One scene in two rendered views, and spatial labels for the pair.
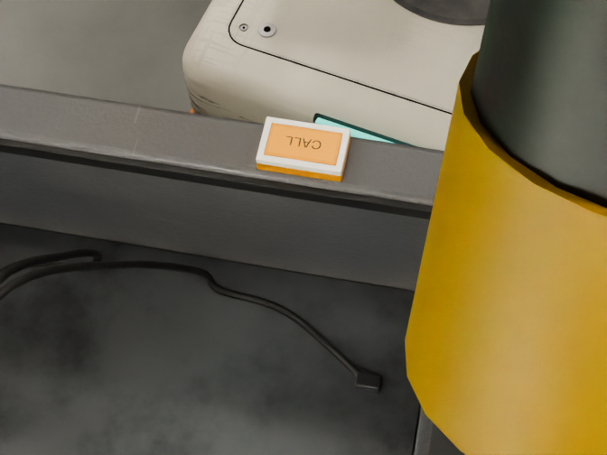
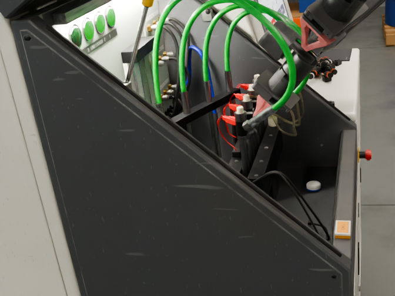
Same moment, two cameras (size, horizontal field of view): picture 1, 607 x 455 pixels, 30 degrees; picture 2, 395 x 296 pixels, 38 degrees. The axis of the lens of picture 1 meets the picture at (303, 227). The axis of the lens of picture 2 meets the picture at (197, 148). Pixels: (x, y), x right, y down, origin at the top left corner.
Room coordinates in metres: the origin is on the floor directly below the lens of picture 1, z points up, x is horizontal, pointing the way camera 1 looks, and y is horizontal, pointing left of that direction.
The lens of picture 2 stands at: (0.11, -0.99, 1.62)
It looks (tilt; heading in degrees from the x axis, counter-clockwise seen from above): 24 degrees down; 92
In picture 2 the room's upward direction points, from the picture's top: 8 degrees counter-clockwise
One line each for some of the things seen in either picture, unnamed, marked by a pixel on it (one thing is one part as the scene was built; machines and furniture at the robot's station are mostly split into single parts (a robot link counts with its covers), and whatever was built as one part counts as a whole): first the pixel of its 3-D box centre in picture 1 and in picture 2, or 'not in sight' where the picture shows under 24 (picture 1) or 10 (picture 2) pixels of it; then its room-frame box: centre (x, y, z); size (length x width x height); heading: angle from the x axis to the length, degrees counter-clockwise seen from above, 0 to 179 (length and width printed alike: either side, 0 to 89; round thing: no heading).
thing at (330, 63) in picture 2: not in sight; (324, 66); (0.52, 0.94, 1.01); 0.23 x 0.11 x 0.06; 74
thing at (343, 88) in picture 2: not in sight; (325, 80); (0.51, 0.91, 0.97); 0.70 x 0.22 x 0.03; 74
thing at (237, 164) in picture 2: not in sight; (256, 172); (0.21, 0.39, 0.91); 0.34 x 0.10 x 0.15; 74
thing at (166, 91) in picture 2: not in sight; (162, 57); (-0.01, 0.58, 1.20); 0.13 x 0.03 x 0.31; 74
